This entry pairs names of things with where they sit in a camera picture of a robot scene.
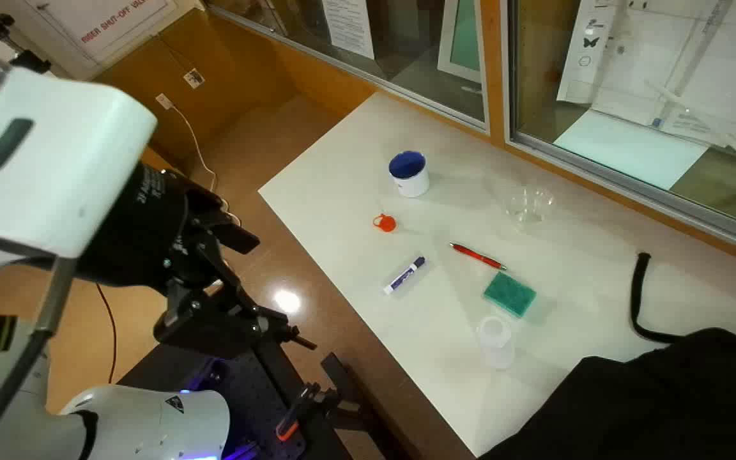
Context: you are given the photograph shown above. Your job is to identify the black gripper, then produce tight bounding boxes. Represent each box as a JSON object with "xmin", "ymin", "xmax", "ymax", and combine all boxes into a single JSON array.
[{"xmin": 76, "ymin": 163, "xmax": 291, "ymax": 361}]

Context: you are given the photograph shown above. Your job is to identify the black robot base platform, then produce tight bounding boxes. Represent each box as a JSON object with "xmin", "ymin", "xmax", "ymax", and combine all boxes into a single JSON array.
[{"xmin": 120, "ymin": 338, "xmax": 350, "ymax": 460}]

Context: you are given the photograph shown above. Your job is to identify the black clamp orange grip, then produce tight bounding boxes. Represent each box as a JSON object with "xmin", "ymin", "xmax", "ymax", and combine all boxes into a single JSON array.
[
  {"xmin": 285, "ymin": 333, "xmax": 318, "ymax": 354},
  {"xmin": 274, "ymin": 382, "xmax": 339, "ymax": 448}
]

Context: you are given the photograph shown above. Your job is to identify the white blue marker pen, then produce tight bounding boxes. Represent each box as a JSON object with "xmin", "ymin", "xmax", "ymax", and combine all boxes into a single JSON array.
[{"xmin": 380, "ymin": 254, "xmax": 429, "ymax": 299}]

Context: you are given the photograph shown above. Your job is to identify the white cup blue inside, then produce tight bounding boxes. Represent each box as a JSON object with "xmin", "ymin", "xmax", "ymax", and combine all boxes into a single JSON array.
[{"xmin": 385, "ymin": 149, "xmax": 431, "ymax": 200}]

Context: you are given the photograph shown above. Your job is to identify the red pen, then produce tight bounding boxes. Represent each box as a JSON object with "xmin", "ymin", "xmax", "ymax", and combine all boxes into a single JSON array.
[{"xmin": 449, "ymin": 241, "xmax": 505, "ymax": 272}]

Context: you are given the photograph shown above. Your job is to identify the white sign red text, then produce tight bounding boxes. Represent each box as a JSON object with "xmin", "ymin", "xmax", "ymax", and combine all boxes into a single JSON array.
[{"xmin": 42, "ymin": 0, "xmax": 175, "ymax": 67}]

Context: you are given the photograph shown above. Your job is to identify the white paper notice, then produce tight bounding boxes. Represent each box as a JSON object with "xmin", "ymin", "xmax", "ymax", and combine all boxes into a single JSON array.
[{"xmin": 318, "ymin": 0, "xmax": 378, "ymax": 61}]

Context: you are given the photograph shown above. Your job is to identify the clear plastic cup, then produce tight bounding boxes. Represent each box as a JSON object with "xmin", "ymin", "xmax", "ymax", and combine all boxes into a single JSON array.
[{"xmin": 475, "ymin": 315, "xmax": 519, "ymax": 370}]

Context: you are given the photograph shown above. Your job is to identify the green sponge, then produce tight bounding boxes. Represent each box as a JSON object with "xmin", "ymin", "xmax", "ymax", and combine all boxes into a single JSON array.
[{"xmin": 479, "ymin": 269, "xmax": 538, "ymax": 320}]

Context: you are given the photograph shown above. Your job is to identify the clear glass bowl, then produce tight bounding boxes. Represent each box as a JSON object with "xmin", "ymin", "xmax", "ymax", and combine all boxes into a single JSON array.
[{"xmin": 505, "ymin": 181, "xmax": 556, "ymax": 228}]

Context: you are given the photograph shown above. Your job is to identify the white framed green picture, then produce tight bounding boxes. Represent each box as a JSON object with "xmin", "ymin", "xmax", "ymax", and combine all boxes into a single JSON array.
[{"xmin": 435, "ymin": 0, "xmax": 484, "ymax": 88}]

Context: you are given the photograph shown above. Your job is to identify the light blue paper sheet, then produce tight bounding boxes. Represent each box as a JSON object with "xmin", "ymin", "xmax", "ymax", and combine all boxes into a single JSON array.
[{"xmin": 551, "ymin": 107, "xmax": 711, "ymax": 191}]

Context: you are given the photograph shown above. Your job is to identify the white strip with butterflies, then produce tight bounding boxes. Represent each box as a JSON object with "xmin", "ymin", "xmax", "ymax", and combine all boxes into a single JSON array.
[{"xmin": 553, "ymin": 0, "xmax": 628, "ymax": 107}]

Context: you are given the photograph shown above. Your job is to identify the black fabric bag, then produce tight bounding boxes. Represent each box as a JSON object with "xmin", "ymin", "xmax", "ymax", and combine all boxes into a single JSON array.
[{"xmin": 479, "ymin": 328, "xmax": 736, "ymax": 460}]

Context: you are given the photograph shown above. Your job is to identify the large white poster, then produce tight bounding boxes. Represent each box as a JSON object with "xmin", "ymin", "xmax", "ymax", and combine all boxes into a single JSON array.
[{"xmin": 593, "ymin": 0, "xmax": 736, "ymax": 167}]

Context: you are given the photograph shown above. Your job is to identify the thin black floor cable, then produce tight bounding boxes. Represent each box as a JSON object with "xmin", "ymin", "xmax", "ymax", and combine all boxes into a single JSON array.
[{"xmin": 93, "ymin": 279, "xmax": 122, "ymax": 387}]

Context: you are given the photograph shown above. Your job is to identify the white curly floor cable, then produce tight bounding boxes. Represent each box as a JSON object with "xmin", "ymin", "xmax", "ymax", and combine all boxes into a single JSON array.
[{"xmin": 153, "ymin": 93, "xmax": 220, "ymax": 195}]

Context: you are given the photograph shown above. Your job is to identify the white wall socket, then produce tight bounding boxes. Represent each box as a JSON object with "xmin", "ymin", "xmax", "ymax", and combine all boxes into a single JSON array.
[{"xmin": 180, "ymin": 67, "xmax": 210, "ymax": 93}]

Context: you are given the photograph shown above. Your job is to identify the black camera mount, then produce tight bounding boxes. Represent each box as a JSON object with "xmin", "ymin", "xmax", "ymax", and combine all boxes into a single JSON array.
[{"xmin": 0, "ymin": 0, "xmax": 54, "ymax": 78}]

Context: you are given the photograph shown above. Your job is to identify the wooden window post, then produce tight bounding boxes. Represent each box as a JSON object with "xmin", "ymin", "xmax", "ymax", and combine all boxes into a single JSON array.
[{"xmin": 477, "ymin": 0, "xmax": 513, "ymax": 147}]

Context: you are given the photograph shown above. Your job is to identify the black bag strap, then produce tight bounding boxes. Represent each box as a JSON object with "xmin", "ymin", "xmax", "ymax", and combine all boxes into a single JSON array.
[{"xmin": 628, "ymin": 251, "xmax": 679, "ymax": 347}]

